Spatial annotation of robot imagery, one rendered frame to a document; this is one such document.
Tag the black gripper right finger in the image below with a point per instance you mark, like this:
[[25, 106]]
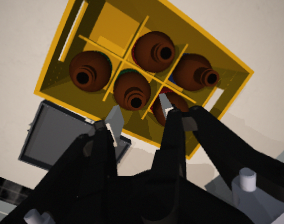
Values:
[[257, 179]]

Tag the yellow divided crate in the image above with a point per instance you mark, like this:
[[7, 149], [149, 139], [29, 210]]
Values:
[[113, 24]]

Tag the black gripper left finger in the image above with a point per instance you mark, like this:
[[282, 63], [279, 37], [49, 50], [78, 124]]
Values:
[[52, 198]]

